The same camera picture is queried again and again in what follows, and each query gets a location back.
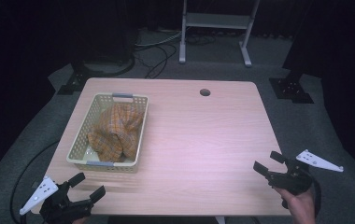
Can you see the white metal stand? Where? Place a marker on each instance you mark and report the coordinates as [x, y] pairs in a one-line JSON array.
[[216, 20]]

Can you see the orange plaid cloth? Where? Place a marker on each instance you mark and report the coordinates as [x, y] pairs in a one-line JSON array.
[[116, 130]]

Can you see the person's left hand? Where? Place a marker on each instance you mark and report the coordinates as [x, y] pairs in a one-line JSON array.
[[79, 221]]

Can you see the white table leg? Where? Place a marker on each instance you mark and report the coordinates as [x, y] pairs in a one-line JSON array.
[[220, 220]]

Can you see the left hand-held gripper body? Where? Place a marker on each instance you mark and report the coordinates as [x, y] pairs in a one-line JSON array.
[[61, 205]]

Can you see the person's right hand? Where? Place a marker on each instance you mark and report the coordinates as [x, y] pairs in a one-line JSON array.
[[301, 208]]

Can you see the cream plastic basket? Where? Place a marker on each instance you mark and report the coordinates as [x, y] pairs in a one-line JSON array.
[[83, 137]]

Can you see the black stand base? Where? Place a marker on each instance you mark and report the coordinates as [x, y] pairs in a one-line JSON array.
[[77, 81], [291, 90]]

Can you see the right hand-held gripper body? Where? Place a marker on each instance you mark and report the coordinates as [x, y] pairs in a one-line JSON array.
[[292, 182]]

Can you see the grey tape strip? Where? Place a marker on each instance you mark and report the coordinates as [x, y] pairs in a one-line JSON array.
[[37, 185]]

